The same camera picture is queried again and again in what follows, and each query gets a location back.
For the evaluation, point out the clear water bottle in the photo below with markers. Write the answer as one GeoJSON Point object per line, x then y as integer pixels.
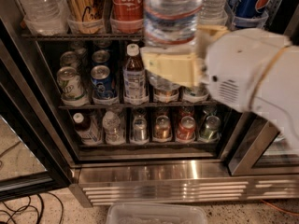
{"type": "Point", "coordinates": [46, 17]}
{"type": "Point", "coordinates": [171, 24]}
{"type": "Point", "coordinates": [212, 12]}

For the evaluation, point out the brown bottle bottom left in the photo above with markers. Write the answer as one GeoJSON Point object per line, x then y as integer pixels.
{"type": "Point", "coordinates": [87, 130]}

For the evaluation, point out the green white can middle right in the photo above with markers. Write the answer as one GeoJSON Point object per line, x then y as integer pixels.
{"type": "Point", "coordinates": [194, 95]}

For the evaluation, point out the red Coca-Cola can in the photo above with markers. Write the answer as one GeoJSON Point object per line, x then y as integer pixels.
{"type": "Point", "coordinates": [128, 15]}

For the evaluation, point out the gold can shelf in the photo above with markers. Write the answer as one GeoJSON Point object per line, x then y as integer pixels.
{"type": "Point", "coordinates": [162, 129]}
{"type": "Point", "coordinates": [165, 96]}
{"type": "Point", "coordinates": [86, 14]}

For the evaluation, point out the silver can behind left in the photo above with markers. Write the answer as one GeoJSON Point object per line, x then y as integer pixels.
{"type": "Point", "coordinates": [70, 58]}

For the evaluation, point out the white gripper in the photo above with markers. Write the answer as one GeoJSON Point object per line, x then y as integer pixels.
{"type": "Point", "coordinates": [238, 67]}

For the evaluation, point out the brown tea bottle white cap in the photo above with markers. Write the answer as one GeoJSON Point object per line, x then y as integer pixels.
{"type": "Point", "coordinates": [134, 77]}

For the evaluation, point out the clear plastic bin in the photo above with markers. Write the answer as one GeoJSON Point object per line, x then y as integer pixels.
{"type": "Point", "coordinates": [154, 213]}

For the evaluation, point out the silver can bottom shelf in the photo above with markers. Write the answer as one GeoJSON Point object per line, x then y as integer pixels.
{"type": "Point", "coordinates": [140, 133]}

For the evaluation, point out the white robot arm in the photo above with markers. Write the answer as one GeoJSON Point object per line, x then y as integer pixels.
{"type": "Point", "coordinates": [249, 70]}

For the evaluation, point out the green white can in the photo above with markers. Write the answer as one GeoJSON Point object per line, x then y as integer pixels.
{"type": "Point", "coordinates": [194, 95]}
{"type": "Point", "coordinates": [73, 91]}

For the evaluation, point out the gold can top shelf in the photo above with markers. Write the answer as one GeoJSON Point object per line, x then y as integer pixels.
{"type": "Point", "coordinates": [86, 14]}

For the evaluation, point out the green white can front left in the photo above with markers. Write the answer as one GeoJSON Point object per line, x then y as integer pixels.
{"type": "Point", "coordinates": [73, 91]}

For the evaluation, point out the small water bottle bottom shelf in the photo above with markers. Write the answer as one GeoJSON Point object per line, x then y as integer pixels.
{"type": "Point", "coordinates": [113, 129]}

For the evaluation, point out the blue can middle shelf front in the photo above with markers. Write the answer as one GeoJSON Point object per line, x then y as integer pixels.
{"type": "Point", "coordinates": [104, 88]}

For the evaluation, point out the gold can middle shelf front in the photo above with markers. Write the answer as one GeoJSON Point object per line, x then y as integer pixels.
{"type": "Point", "coordinates": [165, 96]}

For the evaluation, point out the clear water bottle behind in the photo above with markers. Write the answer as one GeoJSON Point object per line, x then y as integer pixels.
{"type": "Point", "coordinates": [212, 12]}

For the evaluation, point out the red can bottom shelf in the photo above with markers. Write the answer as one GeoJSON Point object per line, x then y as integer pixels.
{"type": "Point", "coordinates": [186, 129]}

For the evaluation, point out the blue can second row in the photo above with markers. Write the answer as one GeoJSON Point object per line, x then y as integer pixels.
{"type": "Point", "coordinates": [101, 57]}

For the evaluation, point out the green can bottom shelf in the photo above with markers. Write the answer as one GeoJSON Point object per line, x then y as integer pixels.
{"type": "Point", "coordinates": [209, 131]}

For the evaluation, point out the gold can bottom shelf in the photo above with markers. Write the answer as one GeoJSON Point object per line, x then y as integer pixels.
{"type": "Point", "coordinates": [162, 129]}

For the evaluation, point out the blue Pepsi can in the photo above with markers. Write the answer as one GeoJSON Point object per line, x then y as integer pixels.
{"type": "Point", "coordinates": [247, 13]}

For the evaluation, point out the stainless steel drinks fridge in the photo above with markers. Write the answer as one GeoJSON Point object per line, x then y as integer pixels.
{"type": "Point", "coordinates": [158, 172]}

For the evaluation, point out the left glass fridge door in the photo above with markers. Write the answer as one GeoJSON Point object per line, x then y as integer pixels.
{"type": "Point", "coordinates": [30, 164]}

